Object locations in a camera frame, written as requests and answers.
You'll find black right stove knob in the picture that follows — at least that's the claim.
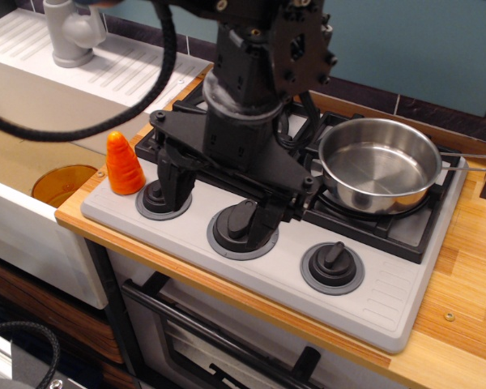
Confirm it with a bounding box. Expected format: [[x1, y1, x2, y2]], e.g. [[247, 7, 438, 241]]
[[301, 242, 365, 296]]

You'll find black cable lower left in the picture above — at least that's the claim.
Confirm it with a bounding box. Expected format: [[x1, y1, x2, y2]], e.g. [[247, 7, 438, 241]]
[[0, 321, 62, 389]]

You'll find black left stove knob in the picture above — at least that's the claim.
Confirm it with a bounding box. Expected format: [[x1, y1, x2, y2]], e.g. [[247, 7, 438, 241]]
[[135, 180, 192, 221]]

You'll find grey toy faucet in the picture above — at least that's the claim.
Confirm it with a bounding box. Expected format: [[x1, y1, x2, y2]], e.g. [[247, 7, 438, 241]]
[[43, 1, 107, 68]]

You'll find white toy sink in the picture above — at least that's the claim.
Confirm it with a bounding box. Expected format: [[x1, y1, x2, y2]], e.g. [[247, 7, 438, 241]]
[[0, 7, 214, 310]]

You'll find black stove knob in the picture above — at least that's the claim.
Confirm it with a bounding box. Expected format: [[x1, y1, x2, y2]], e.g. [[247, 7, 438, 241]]
[[135, 180, 192, 221], [301, 242, 365, 296], [207, 199, 279, 261]]

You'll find orange toy carrot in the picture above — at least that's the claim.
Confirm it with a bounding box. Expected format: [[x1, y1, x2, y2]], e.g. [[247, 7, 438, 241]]
[[106, 131, 146, 195]]

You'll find black burner grate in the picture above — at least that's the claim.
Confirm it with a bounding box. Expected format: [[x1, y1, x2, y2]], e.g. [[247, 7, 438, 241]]
[[134, 83, 458, 265]]

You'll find stainless steel pot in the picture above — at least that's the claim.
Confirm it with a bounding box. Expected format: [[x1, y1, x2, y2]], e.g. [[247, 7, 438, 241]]
[[318, 118, 471, 215]]

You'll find orange plastic plate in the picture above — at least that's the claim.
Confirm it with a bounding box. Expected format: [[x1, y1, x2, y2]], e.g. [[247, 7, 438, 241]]
[[32, 165, 97, 208]]

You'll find grey toy stove top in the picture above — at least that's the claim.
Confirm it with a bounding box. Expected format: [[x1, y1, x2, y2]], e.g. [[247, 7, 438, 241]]
[[81, 171, 466, 353]]

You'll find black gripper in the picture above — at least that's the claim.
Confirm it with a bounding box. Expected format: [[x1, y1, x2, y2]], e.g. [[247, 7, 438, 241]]
[[150, 108, 320, 250]]

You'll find toy oven door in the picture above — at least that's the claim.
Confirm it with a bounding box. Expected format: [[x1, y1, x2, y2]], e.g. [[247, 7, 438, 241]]
[[109, 251, 398, 388]]

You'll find black middle stove knob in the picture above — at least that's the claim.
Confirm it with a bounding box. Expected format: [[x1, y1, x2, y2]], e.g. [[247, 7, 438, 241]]
[[207, 199, 279, 261]]

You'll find black oven door handle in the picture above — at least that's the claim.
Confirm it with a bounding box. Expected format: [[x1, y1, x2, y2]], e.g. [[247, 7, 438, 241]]
[[121, 272, 320, 388]]

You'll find black braided cable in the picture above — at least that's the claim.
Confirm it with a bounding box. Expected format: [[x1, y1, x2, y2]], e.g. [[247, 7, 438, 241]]
[[0, 0, 177, 143]]

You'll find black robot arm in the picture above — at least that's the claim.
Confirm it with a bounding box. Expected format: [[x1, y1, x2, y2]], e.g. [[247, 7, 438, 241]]
[[151, 1, 335, 253]]

